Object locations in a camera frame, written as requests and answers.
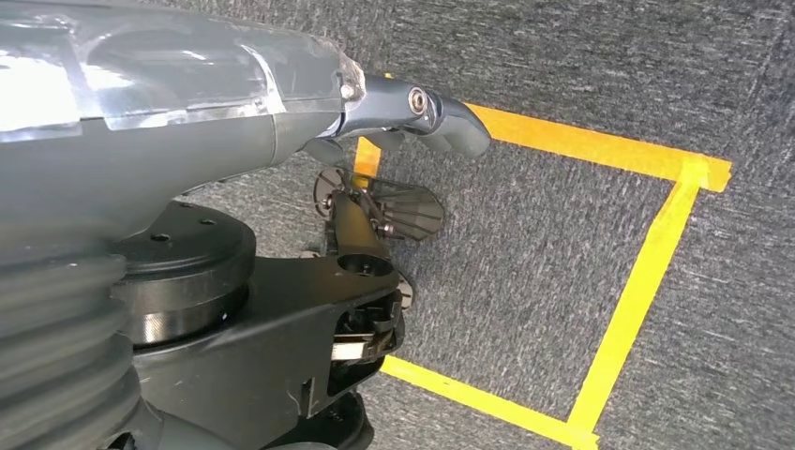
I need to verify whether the yellow floor tape square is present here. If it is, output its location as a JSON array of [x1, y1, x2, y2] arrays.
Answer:
[[351, 73, 734, 450]]

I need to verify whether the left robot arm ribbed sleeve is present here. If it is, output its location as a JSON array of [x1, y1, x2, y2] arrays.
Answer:
[[0, 198, 259, 450]]

